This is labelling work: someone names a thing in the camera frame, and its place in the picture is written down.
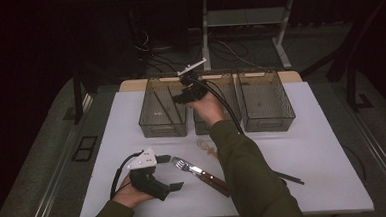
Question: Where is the left hand-held gripper cable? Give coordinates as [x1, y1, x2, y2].
[107, 150, 148, 201]

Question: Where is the person's right hand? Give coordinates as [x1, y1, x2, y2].
[185, 90, 227, 129]

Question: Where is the transparent brown plastic bin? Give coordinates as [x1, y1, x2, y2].
[135, 75, 191, 140]
[236, 68, 297, 134]
[190, 72, 243, 136]

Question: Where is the black metal stand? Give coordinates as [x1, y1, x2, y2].
[60, 67, 87, 126]
[324, 0, 386, 113]

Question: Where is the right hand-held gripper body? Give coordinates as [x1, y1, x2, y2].
[174, 57, 212, 104]

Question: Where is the white table mat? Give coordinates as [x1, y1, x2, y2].
[72, 77, 376, 217]

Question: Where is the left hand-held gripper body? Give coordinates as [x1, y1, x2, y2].
[126, 146, 174, 204]

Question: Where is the bundle of black floor cables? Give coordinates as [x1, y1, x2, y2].
[133, 21, 263, 77]

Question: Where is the person's left hand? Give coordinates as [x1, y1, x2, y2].
[110, 173, 155, 211]

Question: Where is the black chopstick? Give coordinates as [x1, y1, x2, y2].
[273, 169, 305, 187]

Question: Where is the wooden spoon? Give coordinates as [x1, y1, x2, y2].
[196, 137, 220, 161]

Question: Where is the aluminium rail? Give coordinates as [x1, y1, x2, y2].
[344, 104, 386, 211]
[16, 93, 100, 217]

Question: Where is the white desk frame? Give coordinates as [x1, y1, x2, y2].
[187, 0, 348, 75]

